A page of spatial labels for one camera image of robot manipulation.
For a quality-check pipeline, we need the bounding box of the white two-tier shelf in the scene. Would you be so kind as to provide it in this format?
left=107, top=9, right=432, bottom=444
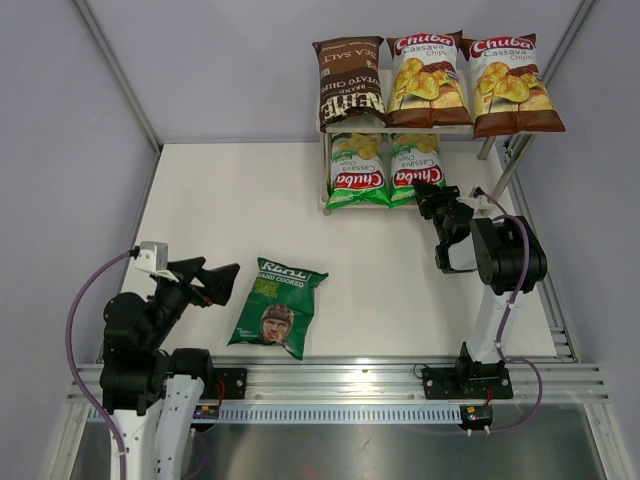
left=319, top=114, right=526, bottom=215

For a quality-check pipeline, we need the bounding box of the green Chuba bag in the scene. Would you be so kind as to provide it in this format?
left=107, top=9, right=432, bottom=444
left=390, top=133, right=446, bottom=208
left=326, top=133, right=391, bottom=210

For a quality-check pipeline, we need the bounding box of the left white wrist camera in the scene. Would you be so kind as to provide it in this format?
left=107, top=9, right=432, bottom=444
left=133, top=241, right=178, bottom=282

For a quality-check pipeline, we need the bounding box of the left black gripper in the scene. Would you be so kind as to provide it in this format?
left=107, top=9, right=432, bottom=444
left=144, top=256, right=239, bottom=350

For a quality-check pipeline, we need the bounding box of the green Real chips bag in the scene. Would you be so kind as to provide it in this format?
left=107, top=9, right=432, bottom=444
left=228, top=257, right=329, bottom=360

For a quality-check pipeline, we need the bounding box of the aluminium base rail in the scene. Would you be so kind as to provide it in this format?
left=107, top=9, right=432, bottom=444
left=67, top=355, right=611, bottom=426

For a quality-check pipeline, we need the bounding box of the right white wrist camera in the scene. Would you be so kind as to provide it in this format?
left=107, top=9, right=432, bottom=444
left=457, top=187, right=493, bottom=210

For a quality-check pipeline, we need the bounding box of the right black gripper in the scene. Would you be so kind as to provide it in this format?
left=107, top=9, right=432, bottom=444
left=412, top=178, right=460, bottom=244

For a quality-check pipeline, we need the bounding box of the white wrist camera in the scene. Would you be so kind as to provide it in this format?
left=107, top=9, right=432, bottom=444
left=457, top=187, right=493, bottom=210
left=133, top=241, right=178, bottom=282

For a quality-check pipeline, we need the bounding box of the brown Chuba bag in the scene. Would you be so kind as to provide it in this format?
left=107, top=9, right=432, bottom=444
left=386, top=30, right=472, bottom=128
left=460, top=33, right=565, bottom=138

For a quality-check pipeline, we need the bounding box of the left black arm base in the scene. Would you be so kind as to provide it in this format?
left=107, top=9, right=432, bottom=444
left=214, top=368, right=248, bottom=401

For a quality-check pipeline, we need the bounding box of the brown Kettle sea salt bag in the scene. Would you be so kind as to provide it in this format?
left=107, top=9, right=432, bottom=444
left=313, top=36, right=389, bottom=132

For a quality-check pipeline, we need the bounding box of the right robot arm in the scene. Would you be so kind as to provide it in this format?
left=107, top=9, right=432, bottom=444
left=412, top=180, right=548, bottom=402

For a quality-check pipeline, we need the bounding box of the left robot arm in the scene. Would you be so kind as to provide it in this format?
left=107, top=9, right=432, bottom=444
left=100, top=248, right=247, bottom=479

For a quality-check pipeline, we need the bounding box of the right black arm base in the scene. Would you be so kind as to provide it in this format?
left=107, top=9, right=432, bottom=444
left=422, top=367, right=514, bottom=401

